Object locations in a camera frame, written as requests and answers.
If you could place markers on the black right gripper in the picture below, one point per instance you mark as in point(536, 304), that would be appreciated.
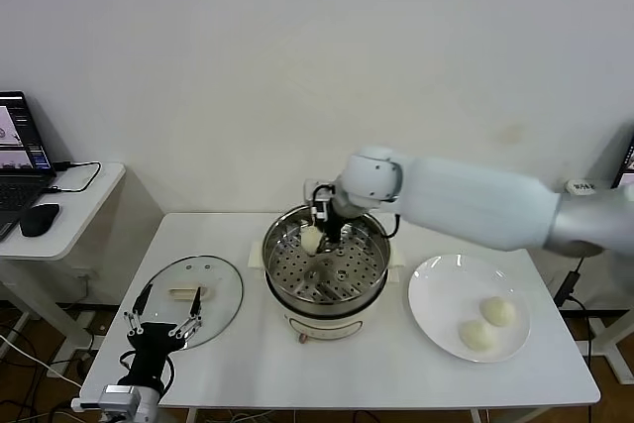
point(337, 230)

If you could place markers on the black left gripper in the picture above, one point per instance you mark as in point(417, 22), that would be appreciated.
point(151, 348)

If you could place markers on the white steamed baozi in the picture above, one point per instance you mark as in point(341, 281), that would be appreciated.
point(312, 240)
point(476, 335)
point(497, 312)

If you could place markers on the round glass pot lid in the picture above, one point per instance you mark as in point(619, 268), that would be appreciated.
point(223, 294)

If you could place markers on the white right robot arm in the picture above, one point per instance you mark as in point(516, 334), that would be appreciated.
point(470, 200)

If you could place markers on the perforated steel steamer basket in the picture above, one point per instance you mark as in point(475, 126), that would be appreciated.
point(356, 274)

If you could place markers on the white floor power strip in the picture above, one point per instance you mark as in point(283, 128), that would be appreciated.
point(62, 369)

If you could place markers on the white round plate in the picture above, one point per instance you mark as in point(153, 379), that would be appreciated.
point(446, 294)

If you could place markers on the black computer mouse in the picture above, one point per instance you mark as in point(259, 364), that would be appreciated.
point(39, 219)

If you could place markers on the black laptop with lit screen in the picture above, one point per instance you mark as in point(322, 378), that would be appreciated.
point(20, 190)

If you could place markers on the white desk label sticker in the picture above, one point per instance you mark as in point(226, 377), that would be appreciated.
point(584, 187)

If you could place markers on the white side desk with label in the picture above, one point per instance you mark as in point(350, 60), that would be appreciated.
point(616, 339)

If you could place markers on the dark laptop with grey keyboard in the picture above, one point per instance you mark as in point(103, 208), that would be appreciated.
point(629, 165)

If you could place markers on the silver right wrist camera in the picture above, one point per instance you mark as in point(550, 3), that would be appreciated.
point(321, 205)

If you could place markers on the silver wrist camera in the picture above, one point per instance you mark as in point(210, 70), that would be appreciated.
point(119, 395)
point(321, 205)

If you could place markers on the white wall socket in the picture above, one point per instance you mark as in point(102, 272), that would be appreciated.
point(88, 275)

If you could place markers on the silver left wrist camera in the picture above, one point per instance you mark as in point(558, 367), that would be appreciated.
point(119, 395)

